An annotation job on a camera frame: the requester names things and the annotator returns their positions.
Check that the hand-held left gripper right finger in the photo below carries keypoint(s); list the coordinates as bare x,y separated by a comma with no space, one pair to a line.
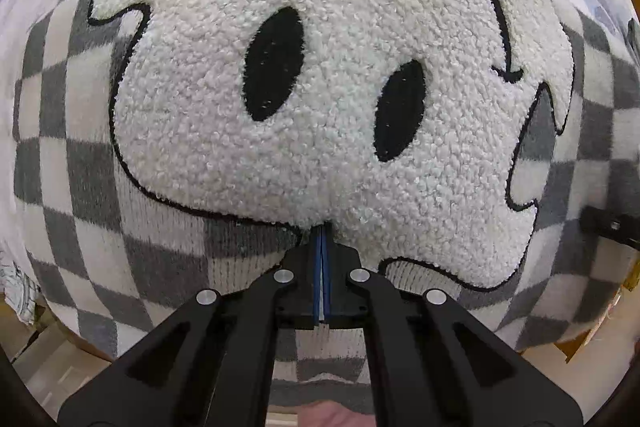
345,292

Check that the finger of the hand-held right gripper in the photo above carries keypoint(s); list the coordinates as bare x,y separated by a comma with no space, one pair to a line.
610,224

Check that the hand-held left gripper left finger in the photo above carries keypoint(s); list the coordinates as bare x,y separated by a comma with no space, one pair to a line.
305,287

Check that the grey white checkered cardigan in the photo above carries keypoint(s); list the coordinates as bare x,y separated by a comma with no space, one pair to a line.
350,57

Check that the person's left leg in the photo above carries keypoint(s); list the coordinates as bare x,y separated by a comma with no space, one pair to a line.
330,414

